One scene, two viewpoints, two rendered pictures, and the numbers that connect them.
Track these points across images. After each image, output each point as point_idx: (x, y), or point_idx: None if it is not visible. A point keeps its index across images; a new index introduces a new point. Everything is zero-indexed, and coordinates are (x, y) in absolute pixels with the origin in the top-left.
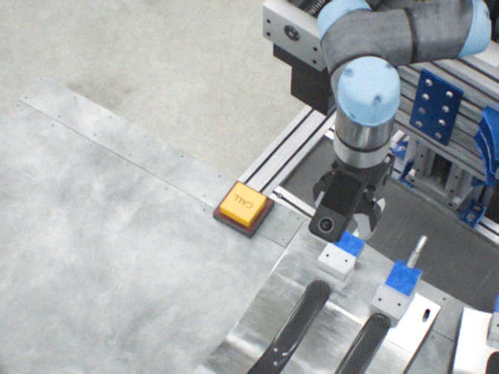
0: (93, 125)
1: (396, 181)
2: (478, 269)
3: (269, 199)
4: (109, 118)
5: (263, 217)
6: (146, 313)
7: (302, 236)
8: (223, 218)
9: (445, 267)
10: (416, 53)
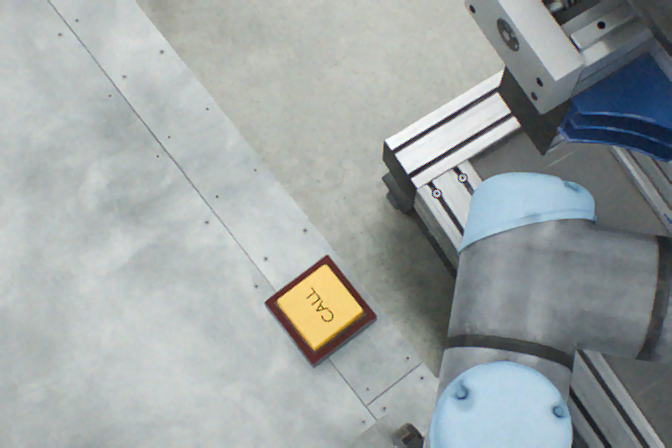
0: (127, 56)
1: (661, 216)
2: None
3: (368, 310)
4: (159, 53)
5: (346, 340)
6: (93, 444)
7: (385, 429)
8: (277, 319)
9: None
10: (649, 356)
